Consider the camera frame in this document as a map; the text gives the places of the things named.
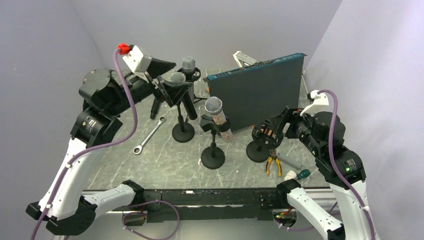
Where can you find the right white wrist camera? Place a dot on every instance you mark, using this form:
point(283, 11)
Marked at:
point(320, 102)

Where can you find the back ring mic stand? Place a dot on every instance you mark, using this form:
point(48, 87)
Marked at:
point(196, 77)

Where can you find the middle black mic stand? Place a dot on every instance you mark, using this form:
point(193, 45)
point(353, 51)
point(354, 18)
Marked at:
point(212, 157)

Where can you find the green handled screwdriver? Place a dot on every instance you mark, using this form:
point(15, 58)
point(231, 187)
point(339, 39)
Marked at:
point(297, 176)

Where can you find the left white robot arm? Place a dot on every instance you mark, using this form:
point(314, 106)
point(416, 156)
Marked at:
point(64, 208)

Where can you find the shock mount mic stand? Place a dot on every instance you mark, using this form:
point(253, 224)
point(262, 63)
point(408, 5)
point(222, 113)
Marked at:
point(263, 141)

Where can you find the glitter handle microphone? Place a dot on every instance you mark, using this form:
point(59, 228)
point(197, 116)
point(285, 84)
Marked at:
point(214, 106)

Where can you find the dark blue server chassis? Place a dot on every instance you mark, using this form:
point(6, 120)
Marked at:
point(252, 94)

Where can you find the white bracket behind chassis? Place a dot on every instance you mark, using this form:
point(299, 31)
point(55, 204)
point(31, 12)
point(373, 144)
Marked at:
point(243, 60)

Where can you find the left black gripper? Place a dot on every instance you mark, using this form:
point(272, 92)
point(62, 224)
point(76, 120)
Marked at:
point(158, 67)

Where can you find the grey cylinder tube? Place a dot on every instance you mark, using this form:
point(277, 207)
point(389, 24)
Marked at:
point(289, 161)

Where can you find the left black mic stand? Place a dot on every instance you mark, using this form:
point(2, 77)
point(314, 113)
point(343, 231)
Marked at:
point(183, 131)

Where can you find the grey microphone on stand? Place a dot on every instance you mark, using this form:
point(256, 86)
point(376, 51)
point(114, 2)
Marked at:
point(189, 70)

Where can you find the black microphone on stand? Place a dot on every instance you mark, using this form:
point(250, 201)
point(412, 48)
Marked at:
point(179, 77)

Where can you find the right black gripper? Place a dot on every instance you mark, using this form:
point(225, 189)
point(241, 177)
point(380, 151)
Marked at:
point(291, 115)

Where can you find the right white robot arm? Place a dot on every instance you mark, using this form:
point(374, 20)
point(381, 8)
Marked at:
point(322, 133)

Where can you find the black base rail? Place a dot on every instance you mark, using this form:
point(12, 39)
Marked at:
point(211, 204)

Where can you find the silver ratchet wrench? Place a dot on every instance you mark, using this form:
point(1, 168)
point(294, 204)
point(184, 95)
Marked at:
point(137, 150)

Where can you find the black mic stand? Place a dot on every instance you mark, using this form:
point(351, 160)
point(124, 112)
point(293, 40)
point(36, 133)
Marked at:
point(183, 131)
point(212, 157)

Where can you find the black wireless microphone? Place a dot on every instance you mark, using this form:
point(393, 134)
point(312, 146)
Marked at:
point(155, 108)

